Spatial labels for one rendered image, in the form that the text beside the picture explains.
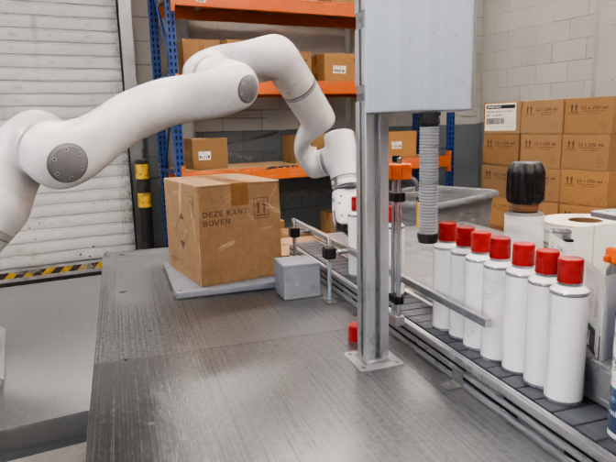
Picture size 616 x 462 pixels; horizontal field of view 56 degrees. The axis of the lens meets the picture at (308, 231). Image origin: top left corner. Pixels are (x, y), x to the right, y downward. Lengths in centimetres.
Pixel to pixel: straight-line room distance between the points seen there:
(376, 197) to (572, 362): 42
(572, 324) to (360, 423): 33
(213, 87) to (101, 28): 414
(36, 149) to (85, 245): 426
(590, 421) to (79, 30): 492
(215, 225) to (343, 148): 40
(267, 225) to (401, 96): 75
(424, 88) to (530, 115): 379
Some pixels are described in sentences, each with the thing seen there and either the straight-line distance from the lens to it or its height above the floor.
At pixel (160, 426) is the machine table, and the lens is 95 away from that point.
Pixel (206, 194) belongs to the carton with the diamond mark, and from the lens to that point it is 153.
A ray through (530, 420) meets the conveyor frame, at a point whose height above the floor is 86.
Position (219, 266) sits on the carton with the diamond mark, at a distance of 157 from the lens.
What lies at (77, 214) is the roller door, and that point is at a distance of 529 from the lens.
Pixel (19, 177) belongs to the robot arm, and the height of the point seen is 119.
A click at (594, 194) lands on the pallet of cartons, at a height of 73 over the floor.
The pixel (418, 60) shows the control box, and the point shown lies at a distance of 96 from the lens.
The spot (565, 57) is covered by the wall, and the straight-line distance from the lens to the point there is 655.
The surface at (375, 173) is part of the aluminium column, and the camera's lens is 103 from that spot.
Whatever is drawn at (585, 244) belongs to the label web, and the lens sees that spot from 125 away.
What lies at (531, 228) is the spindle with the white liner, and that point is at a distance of 135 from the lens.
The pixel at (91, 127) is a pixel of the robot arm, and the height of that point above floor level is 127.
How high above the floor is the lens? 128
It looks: 11 degrees down
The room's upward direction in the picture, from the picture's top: 1 degrees counter-clockwise
